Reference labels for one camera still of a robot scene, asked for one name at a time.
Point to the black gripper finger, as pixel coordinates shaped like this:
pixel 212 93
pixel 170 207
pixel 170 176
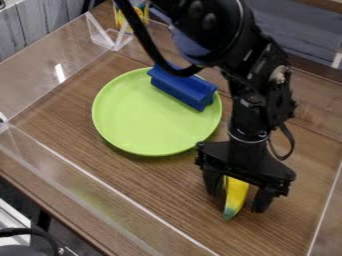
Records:
pixel 212 178
pixel 263 199

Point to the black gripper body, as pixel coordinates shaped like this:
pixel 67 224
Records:
pixel 246 162

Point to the yellow toy banana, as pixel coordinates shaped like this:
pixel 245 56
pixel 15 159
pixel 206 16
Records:
pixel 235 190

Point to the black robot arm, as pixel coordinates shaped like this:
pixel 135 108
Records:
pixel 216 35

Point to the green plate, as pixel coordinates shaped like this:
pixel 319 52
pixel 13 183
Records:
pixel 146 122

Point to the blue plastic block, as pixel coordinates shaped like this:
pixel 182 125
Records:
pixel 191 90

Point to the clear acrylic barrier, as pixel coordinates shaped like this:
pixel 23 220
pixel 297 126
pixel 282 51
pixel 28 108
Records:
pixel 142 206

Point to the yellow labelled can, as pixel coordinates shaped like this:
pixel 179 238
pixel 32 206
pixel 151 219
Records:
pixel 140 7

